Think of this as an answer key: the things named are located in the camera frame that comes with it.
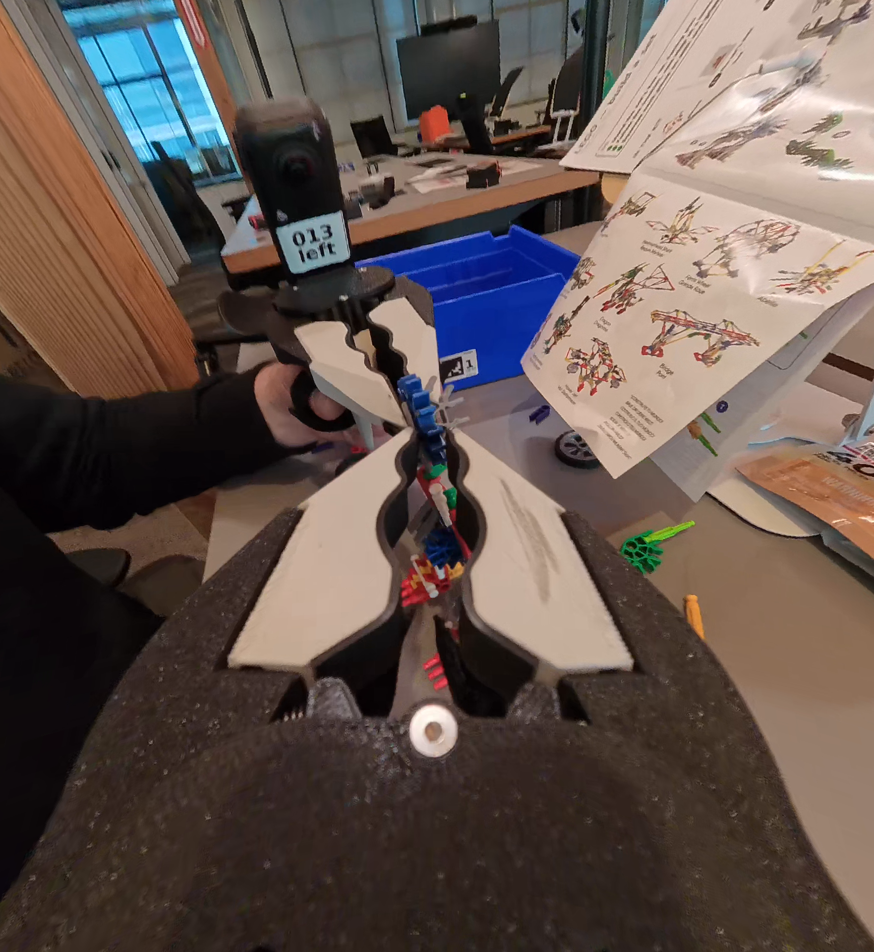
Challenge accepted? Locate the green connector chain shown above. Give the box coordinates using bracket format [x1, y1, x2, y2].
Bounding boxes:
[618, 520, 697, 574]

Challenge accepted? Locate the black monitor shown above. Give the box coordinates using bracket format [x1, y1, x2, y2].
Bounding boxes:
[395, 18, 502, 124]

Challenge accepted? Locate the person's left forearm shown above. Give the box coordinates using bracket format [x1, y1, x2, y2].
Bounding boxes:
[0, 360, 296, 533]

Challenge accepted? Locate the bundle of red yellow rods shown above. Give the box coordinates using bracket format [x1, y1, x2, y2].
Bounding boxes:
[400, 558, 467, 608]

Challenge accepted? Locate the multicolour construction toy model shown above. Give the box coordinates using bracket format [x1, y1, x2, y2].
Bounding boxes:
[407, 461, 476, 596]

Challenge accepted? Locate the black office chair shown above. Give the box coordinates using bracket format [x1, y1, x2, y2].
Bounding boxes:
[193, 290, 283, 373]

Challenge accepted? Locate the white booklet stand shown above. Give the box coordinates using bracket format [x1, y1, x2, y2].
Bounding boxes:
[704, 271, 874, 538]

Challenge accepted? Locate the white instruction sheet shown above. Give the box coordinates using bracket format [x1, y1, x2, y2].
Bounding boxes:
[559, 0, 720, 177]

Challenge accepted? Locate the orange toy packaging bag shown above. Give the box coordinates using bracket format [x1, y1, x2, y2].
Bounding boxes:
[734, 435, 874, 590]

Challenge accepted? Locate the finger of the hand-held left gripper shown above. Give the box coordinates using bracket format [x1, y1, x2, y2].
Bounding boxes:
[292, 320, 409, 430]
[367, 296, 444, 409]

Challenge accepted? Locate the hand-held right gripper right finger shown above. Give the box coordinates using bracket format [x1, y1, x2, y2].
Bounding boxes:
[435, 431, 635, 718]

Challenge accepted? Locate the person's left hand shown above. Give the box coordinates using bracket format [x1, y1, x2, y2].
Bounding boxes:
[253, 361, 361, 449]

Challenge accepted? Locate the open toy instruction booklet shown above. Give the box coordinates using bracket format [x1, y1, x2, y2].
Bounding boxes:
[521, 0, 874, 501]

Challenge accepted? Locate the long wooden desk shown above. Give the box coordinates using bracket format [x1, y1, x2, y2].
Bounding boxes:
[221, 151, 603, 278]

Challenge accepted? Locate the blue snowflake connector with grey piece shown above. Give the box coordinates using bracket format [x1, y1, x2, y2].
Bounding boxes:
[397, 374, 473, 463]

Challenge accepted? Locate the blue plastic bin with tag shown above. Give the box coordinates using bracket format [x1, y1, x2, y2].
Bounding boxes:
[355, 225, 582, 390]

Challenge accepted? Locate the wooden post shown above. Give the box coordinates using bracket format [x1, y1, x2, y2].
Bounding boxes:
[0, 0, 201, 400]

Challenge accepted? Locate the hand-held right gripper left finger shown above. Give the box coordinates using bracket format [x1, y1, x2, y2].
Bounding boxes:
[227, 430, 419, 718]

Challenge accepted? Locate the dark metal column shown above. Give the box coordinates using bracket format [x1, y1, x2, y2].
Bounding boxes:
[581, 0, 610, 129]

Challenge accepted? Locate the black curved chair back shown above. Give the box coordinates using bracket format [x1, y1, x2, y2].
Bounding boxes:
[550, 51, 584, 144]

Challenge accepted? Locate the black toy wheel grey hub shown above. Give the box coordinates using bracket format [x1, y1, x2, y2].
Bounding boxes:
[553, 429, 602, 472]

